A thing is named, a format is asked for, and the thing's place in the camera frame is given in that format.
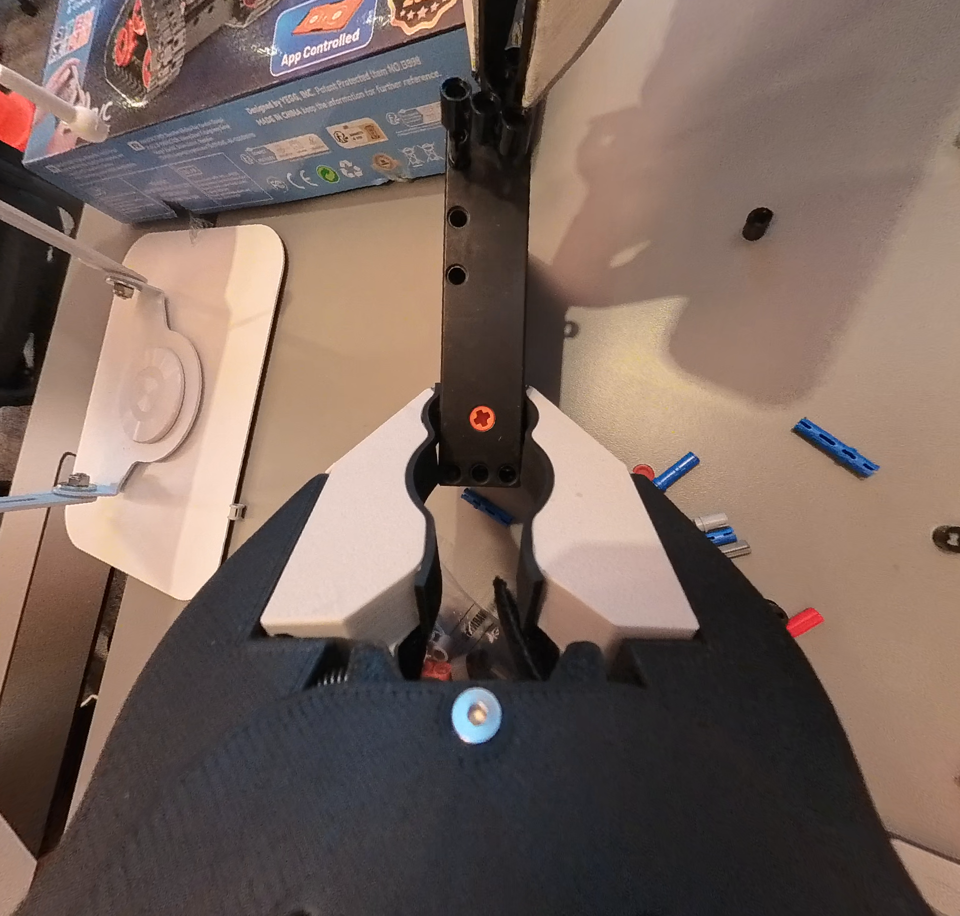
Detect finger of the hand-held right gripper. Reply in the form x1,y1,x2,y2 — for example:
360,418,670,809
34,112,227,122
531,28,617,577
459,0,511,84
513,0,654,110

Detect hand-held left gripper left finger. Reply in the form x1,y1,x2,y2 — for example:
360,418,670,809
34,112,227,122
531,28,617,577
258,385,444,650

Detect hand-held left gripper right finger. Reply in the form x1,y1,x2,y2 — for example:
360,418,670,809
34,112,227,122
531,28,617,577
517,385,700,654

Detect long black motor block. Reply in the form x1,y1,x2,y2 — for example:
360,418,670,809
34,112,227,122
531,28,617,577
438,78,537,489

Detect clear plastic bag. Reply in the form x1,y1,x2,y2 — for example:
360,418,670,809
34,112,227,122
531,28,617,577
420,589,519,683

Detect blue toy kit box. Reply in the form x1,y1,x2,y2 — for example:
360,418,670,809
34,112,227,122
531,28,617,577
21,0,472,227

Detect blue ridged axle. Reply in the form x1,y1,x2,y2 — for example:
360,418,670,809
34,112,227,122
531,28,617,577
792,416,881,479

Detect white rod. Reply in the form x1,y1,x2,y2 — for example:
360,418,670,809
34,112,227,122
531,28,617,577
0,63,111,142

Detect red container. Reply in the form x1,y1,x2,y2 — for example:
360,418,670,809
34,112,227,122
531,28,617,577
0,93,37,153

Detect white rounded base plate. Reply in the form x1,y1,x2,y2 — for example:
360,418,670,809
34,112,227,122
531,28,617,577
63,223,288,602

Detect grey bracket plate with disc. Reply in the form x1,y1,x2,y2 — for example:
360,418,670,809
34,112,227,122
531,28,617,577
73,274,205,498

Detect slotted silver strap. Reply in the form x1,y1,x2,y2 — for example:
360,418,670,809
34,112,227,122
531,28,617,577
0,473,121,513

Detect plain silver strap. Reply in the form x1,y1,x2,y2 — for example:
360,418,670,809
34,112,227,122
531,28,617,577
0,198,149,298

